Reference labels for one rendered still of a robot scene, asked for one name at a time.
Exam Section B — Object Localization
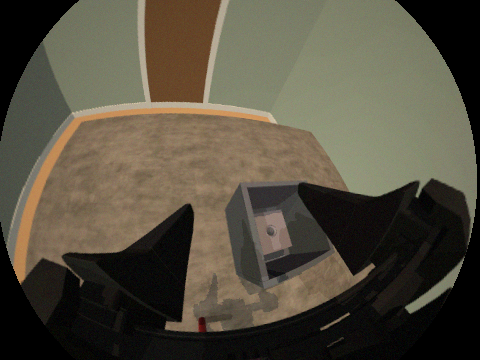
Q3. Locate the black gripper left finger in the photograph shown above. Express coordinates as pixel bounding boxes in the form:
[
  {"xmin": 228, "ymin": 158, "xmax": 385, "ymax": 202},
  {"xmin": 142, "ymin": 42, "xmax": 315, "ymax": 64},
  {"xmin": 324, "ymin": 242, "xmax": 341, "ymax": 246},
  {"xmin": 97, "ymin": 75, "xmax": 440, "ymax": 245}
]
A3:
[{"xmin": 61, "ymin": 203, "xmax": 195, "ymax": 323}]

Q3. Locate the red peg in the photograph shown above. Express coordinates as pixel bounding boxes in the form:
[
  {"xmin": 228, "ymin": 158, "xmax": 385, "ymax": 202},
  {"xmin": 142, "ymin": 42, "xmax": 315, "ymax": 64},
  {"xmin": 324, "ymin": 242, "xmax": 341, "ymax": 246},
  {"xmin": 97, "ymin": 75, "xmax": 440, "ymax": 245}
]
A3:
[{"xmin": 199, "ymin": 317, "xmax": 207, "ymax": 332}]

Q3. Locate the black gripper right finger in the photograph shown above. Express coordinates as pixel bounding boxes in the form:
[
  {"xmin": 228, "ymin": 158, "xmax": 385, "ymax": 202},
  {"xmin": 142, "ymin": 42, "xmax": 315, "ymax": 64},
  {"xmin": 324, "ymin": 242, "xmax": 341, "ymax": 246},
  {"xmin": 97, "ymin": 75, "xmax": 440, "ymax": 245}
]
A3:
[{"xmin": 297, "ymin": 181, "xmax": 420, "ymax": 276}]

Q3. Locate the dark grey box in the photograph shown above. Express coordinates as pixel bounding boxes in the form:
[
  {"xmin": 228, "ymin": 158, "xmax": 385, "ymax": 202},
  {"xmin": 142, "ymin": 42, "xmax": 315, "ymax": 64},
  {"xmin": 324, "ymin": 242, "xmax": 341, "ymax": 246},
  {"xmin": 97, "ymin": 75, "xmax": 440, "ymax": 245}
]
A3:
[{"xmin": 225, "ymin": 180, "xmax": 335, "ymax": 289}]

